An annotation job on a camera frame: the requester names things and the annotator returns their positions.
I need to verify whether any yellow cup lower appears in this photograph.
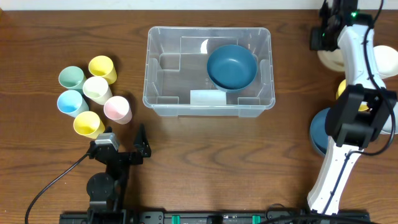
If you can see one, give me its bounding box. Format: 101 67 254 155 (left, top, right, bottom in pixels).
73 111 105 139

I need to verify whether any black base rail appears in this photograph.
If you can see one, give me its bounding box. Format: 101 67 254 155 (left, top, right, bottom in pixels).
59 208 371 224

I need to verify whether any pink cup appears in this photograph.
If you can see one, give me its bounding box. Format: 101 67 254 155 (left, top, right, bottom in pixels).
103 96 132 124

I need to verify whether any green cup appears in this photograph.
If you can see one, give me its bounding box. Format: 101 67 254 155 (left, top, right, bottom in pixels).
58 66 86 95

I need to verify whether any yellow cup upper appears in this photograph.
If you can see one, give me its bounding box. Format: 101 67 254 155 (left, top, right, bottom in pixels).
88 55 118 85

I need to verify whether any yellow cup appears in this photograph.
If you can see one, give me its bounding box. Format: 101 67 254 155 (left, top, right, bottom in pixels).
73 111 105 139
88 55 118 85

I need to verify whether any yellow small bowl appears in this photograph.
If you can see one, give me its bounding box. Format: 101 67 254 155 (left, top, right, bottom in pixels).
336 80 369 111

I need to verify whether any white small bowl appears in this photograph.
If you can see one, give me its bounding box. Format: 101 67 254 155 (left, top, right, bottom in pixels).
374 45 398 79

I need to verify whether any beige large bowl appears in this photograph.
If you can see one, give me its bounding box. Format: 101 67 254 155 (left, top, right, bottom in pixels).
317 49 345 72

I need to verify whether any clear plastic storage bin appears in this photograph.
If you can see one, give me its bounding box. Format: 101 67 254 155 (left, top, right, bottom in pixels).
142 26 276 118

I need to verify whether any cream cup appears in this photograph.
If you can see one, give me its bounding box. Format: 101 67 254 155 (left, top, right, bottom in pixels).
83 77 113 105

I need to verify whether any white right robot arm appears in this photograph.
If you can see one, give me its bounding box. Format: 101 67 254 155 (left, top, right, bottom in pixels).
307 0 397 215

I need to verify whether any dark blue bowl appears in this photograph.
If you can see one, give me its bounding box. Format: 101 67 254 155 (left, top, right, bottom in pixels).
309 108 330 157
206 45 258 93

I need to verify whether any light grey small bowl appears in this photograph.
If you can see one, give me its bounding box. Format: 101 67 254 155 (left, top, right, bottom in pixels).
381 103 398 134

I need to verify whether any light blue cup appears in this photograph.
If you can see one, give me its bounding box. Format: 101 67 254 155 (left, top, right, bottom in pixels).
57 90 90 118

